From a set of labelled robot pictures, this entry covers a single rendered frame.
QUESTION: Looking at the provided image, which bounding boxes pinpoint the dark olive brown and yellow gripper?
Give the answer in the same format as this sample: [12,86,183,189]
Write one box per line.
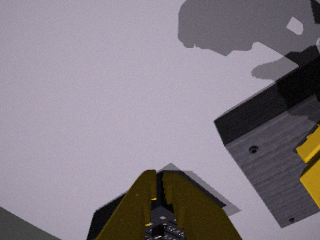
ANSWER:
[96,169,243,240]

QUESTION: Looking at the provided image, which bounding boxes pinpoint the black lighting desk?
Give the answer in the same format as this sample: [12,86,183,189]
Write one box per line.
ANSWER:
[86,172,186,240]

